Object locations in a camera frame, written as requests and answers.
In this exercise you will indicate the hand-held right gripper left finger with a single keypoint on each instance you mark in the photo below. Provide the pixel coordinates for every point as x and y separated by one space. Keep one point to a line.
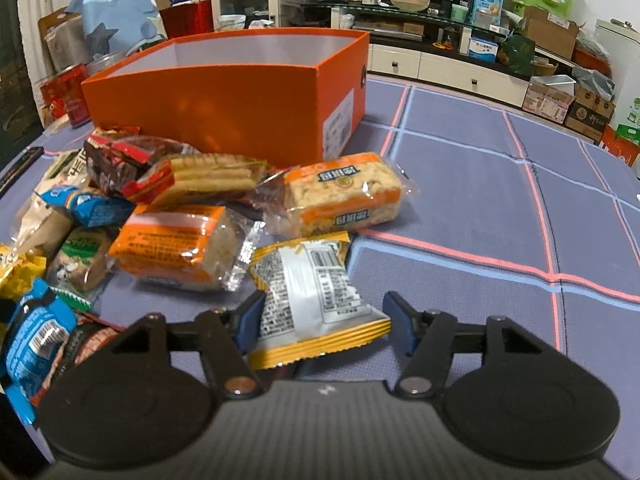
252 319

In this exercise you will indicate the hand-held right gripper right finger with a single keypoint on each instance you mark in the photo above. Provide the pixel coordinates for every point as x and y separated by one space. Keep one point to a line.
400 321

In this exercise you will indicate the yellow silver snack packet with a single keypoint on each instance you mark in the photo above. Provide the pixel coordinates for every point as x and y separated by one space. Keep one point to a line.
310 300

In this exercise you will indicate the orange cracker packet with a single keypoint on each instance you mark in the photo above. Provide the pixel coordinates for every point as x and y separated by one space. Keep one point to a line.
345 195
175 245

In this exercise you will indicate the red wafer biscuit packet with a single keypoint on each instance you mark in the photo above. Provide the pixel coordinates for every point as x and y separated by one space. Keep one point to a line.
200 175

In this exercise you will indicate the orange cardboard box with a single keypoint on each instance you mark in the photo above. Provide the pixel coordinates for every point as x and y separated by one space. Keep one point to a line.
220 105

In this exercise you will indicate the blue plaid tablecloth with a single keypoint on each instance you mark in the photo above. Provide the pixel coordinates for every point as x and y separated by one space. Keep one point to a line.
475 210

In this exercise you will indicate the dark brown snack packet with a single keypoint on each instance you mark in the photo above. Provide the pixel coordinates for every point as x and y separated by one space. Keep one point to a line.
112 160

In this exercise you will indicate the blue barcode snack packet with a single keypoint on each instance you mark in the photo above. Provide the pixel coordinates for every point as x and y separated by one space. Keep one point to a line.
32 345

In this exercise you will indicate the beige snack packet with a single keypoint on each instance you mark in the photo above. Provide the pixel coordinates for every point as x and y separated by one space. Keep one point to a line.
42 225

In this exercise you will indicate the white black snack packet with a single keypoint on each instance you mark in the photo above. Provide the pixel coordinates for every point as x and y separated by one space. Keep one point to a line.
62 172

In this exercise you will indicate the white tv stand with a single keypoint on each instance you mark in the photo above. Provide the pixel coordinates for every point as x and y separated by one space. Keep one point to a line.
450 67

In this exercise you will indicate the pale printed cardboard box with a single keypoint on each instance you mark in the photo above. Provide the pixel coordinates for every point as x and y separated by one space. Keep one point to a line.
547 100

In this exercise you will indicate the brown printed cardboard box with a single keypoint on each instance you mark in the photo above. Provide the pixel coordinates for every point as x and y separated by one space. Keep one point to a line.
590 112

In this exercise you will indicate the orange green carton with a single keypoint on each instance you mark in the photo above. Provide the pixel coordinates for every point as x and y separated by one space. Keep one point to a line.
622 142

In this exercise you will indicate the blue white tissue box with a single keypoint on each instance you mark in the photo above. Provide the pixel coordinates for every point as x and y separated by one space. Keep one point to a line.
484 48

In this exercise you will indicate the dark green bag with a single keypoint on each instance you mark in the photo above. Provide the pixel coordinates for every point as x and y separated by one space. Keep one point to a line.
517 55

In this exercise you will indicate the red gift bag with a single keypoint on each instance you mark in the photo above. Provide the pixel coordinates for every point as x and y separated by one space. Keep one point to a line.
187 20

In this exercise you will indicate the fruit bowl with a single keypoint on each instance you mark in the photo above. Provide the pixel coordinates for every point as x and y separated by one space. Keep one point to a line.
407 2

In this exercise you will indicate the blue white snack bag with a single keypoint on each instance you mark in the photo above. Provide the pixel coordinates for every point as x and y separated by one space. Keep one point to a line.
487 5

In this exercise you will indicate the white washing machine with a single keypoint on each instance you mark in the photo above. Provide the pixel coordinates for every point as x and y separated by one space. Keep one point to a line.
620 70

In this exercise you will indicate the blue star paper shark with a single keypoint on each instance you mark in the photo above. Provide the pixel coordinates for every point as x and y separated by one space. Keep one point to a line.
115 10

